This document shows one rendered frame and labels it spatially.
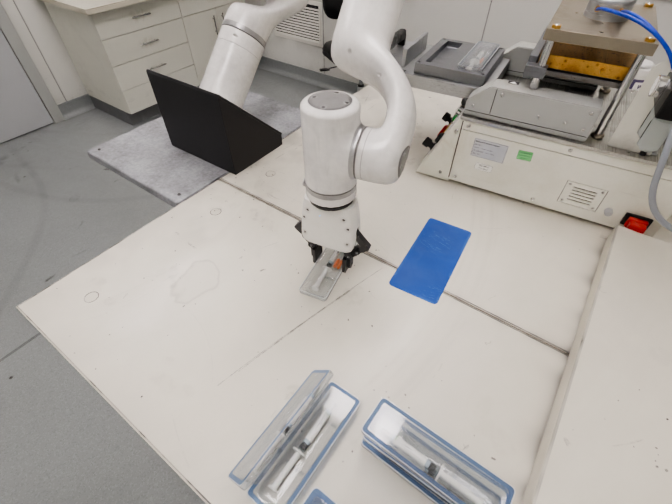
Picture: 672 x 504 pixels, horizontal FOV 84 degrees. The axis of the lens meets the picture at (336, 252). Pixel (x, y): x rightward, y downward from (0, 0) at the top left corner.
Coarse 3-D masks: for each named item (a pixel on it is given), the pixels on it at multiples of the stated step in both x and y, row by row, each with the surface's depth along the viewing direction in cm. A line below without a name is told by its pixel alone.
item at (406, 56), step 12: (420, 36) 97; (396, 48) 102; (408, 48) 91; (420, 48) 98; (396, 60) 96; (408, 60) 94; (504, 60) 96; (408, 72) 91; (504, 72) 96; (420, 84) 90; (432, 84) 89; (444, 84) 88; (456, 84) 86; (468, 84) 86; (456, 96) 88; (468, 96) 87
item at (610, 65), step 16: (560, 48) 77; (576, 48) 77; (592, 48) 77; (560, 64) 75; (576, 64) 73; (592, 64) 72; (608, 64) 71; (624, 64) 71; (576, 80) 75; (592, 80) 74; (608, 80) 73
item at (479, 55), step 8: (472, 48) 92; (480, 48) 92; (488, 48) 92; (496, 48) 92; (472, 56) 89; (480, 56) 89; (488, 56) 89; (464, 64) 85; (472, 64) 85; (480, 64) 85
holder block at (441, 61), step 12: (432, 48) 95; (444, 48) 99; (456, 48) 99; (468, 48) 95; (504, 48) 95; (420, 60) 89; (432, 60) 93; (444, 60) 93; (456, 60) 89; (492, 60) 89; (420, 72) 89; (432, 72) 88; (444, 72) 87; (456, 72) 85; (468, 72) 84; (492, 72) 90; (480, 84) 85
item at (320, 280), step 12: (324, 252) 77; (336, 252) 77; (324, 264) 74; (336, 264) 74; (312, 276) 72; (324, 276) 72; (336, 276) 72; (300, 288) 70; (312, 288) 70; (324, 288) 70
